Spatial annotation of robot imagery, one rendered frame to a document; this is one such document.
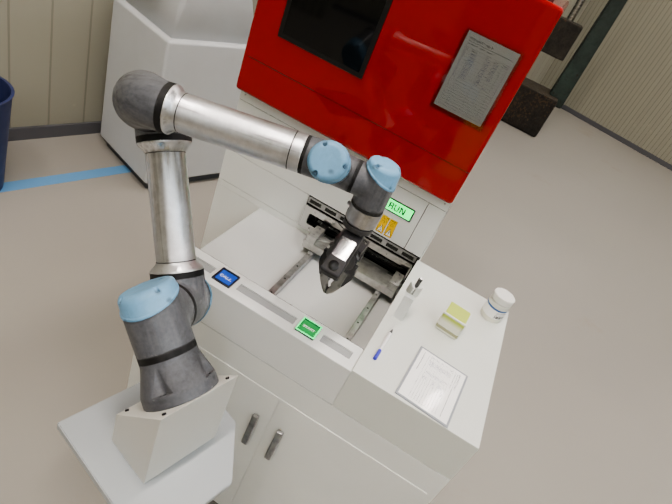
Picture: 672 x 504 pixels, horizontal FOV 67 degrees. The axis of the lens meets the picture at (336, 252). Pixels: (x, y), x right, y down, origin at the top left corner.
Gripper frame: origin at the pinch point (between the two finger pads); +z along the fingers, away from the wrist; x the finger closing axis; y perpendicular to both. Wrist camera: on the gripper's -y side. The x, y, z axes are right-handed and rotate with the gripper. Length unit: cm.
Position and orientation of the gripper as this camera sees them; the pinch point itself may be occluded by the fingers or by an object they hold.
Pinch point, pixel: (326, 290)
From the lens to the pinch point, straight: 124.1
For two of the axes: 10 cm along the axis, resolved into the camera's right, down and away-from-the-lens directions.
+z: -3.4, 7.6, 5.6
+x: -8.5, -5.0, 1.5
